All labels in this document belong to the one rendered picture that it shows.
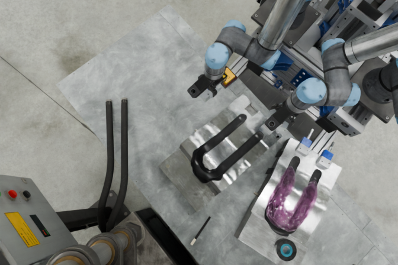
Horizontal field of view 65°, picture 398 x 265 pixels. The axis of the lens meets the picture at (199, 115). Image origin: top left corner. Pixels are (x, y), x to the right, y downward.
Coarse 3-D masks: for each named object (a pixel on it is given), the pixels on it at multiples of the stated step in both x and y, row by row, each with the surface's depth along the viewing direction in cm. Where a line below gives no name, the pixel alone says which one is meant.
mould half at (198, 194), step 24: (240, 96) 142; (216, 120) 139; (264, 120) 140; (192, 144) 131; (240, 144) 137; (264, 144) 137; (168, 168) 135; (240, 168) 133; (192, 192) 133; (216, 192) 133
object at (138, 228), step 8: (128, 224) 132; (136, 224) 135; (136, 232) 130; (144, 232) 135; (96, 248) 77; (104, 248) 81; (104, 256) 78; (56, 264) 58; (64, 264) 58; (72, 264) 60; (104, 264) 80
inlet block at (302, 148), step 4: (312, 132) 142; (308, 136) 142; (304, 140) 140; (308, 140) 140; (300, 144) 138; (304, 144) 140; (308, 144) 140; (296, 148) 140; (300, 148) 138; (304, 148) 138; (308, 148) 138; (300, 152) 138; (304, 152) 137; (308, 152) 137
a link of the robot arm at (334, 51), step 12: (396, 24) 86; (360, 36) 95; (372, 36) 91; (384, 36) 88; (396, 36) 86; (324, 48) 102; (336, 48) 99; (348, 48) 96; (360, 48) 93; (372, 48) 91; (384, 48) 89; (396, 48) 88; (324, 60) 102; (336, 60) 98; (348, 60) 97; (360, 60) 96; (324, 72) 102
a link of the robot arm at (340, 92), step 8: (328, 72) 99; (336, 72) 98; (344, 72) 98; (328, 80) 99; (336, 80) 97; (344, 80) 97; (328, 88) 96; (336, 88) 96; (344, 88) 96; (352, 88) 96; (328, 96) 96; (336, 96) 96; (344, 96) 96; (352, 96) 96; (328, 104) 98; (336, 104) 98; (344, 104) 97; (352, 104) 98
